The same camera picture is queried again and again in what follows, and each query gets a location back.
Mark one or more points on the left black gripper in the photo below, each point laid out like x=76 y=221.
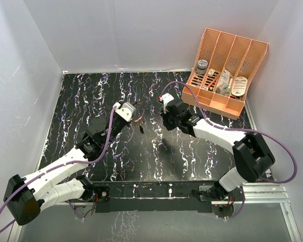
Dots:
x=128 y=124

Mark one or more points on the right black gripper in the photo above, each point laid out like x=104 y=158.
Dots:
x=168 y=126

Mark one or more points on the bunch of small keys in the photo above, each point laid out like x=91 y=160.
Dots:
x=138 y=124

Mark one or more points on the silver metal keyring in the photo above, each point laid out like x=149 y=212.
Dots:
x=138 y=117

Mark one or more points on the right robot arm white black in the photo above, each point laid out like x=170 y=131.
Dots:
x=250 y=151

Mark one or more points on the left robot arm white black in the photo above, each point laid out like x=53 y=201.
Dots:
x=25 y=197

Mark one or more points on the black marble pattern mat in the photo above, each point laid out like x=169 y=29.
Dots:
x=158 y=154

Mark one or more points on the grey green small box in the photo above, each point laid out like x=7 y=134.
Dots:
x=222 y=89

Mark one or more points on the orange plastic file organizer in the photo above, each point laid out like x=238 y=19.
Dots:
x=239 y=55

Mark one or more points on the small white card box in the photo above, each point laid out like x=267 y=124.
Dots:
x=211 y=72

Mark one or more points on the grey round jar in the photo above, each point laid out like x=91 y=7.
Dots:
x=201 y=67

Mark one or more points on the white paper packets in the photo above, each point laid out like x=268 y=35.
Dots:
x=225 y=77

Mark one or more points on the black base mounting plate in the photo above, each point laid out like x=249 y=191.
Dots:
x=162 y=196

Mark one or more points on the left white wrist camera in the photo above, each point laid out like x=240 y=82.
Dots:
x=125 y=110

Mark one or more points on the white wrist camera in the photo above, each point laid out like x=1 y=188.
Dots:
x=165 y=99
x=125 y=110

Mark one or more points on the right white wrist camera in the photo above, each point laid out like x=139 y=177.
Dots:
x=165 y=99

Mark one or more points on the aluminium frame rail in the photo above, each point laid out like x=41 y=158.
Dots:
x=265 y=193

